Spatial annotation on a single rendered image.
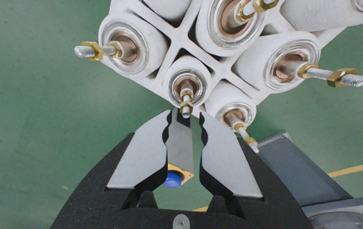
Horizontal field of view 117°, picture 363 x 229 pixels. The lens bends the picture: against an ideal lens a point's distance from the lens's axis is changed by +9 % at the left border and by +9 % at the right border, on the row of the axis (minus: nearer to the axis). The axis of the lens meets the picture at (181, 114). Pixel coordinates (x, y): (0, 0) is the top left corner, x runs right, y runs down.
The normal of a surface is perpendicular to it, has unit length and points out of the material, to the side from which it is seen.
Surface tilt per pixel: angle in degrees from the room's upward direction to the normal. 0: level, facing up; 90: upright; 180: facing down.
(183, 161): 90
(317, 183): 90
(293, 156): 90
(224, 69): 0
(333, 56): 0
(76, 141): 0
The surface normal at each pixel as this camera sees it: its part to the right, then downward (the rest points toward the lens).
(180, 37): -0.05, 0.52
